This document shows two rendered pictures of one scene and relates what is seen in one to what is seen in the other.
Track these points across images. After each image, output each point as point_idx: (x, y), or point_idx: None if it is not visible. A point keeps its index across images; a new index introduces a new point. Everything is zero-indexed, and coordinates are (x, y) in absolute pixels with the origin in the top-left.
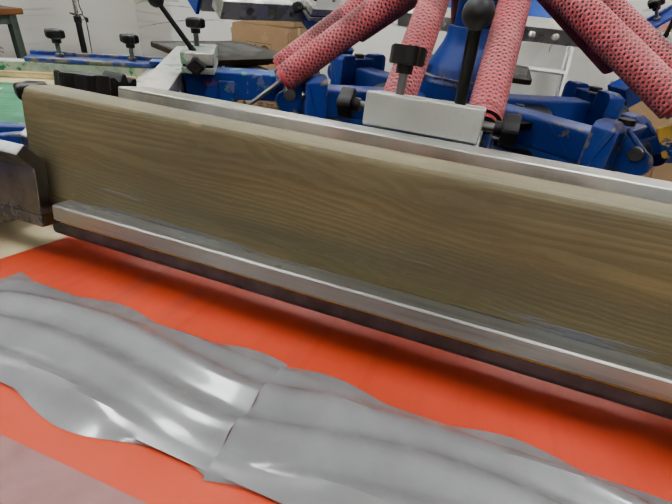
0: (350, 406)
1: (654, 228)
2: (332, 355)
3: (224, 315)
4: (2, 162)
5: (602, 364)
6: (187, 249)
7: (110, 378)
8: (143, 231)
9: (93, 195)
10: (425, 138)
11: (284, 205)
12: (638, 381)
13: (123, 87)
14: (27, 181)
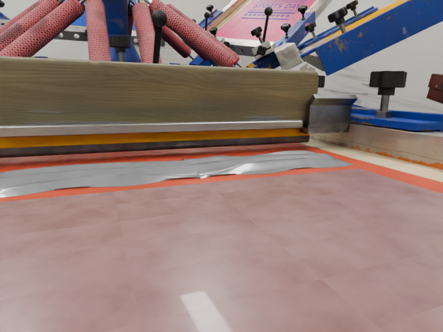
0: (219, 156)
1: (277, 74)
2: (190, 157)
3: (130, 160)
4: None
5: (279, 122)
6: (105, 128)
7: (127, 172)
8: (73, 126)
9: (20, 117)
10: None
11: (150, 95)
12: (289, 124)
13: None
14: None
